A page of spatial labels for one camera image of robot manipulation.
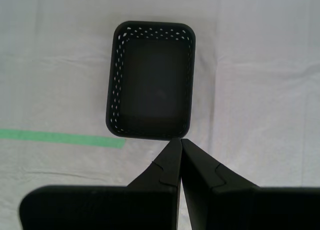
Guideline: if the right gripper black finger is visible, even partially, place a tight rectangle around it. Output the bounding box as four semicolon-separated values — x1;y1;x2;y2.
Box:
180;138;320;230
19;137;182;230

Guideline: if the long green tape strip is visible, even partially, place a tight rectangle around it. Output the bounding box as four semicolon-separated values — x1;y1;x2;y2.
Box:
0;128;127;149

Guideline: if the black perforated plastic basket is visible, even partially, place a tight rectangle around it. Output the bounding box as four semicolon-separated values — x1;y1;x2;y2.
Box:
105;20;196;141

